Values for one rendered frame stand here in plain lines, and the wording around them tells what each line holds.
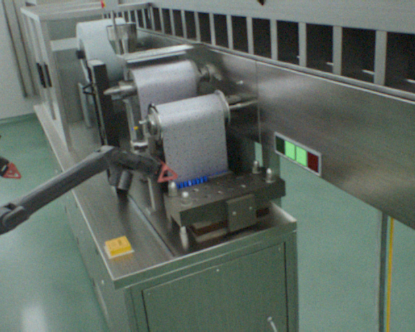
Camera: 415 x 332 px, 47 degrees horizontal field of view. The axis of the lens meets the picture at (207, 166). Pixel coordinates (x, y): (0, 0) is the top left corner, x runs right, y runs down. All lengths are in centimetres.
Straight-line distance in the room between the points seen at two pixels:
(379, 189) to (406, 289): 173
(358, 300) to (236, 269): 126
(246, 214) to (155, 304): 42
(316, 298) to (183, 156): 140
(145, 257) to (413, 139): 89
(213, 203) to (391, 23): 80
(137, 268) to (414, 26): 102
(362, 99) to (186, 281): 81
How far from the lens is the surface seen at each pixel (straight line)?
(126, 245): 162
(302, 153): 148
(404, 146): 115
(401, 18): 111
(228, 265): 165
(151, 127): 167
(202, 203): 157
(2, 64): 713
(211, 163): 175
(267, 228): 166
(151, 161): 165
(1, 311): 316
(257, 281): 175
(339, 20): 126
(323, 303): 278
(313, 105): 139
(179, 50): 194
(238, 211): 161
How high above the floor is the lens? 174
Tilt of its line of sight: 23 degrees down
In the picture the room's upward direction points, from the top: 6 degrees counter-clockwise
